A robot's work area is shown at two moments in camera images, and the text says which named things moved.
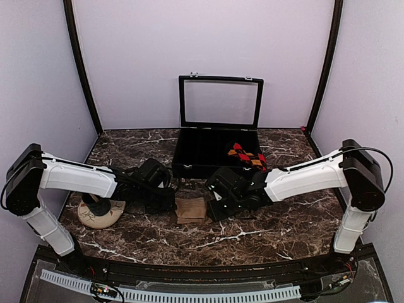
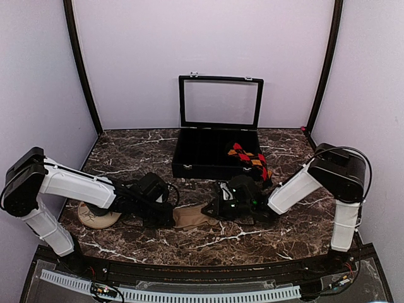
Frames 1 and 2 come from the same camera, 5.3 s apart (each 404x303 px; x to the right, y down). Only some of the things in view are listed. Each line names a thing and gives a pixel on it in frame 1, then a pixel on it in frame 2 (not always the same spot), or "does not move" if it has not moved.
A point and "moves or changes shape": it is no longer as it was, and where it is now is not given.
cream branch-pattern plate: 87,217 does not move
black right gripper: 215,213 → 218,213
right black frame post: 338,8 does not move
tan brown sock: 191,210 moves or changes shape
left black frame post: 69,8 does not move
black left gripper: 168,206 → 166,220
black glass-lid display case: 213,112 does not move
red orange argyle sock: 257,160 does not move
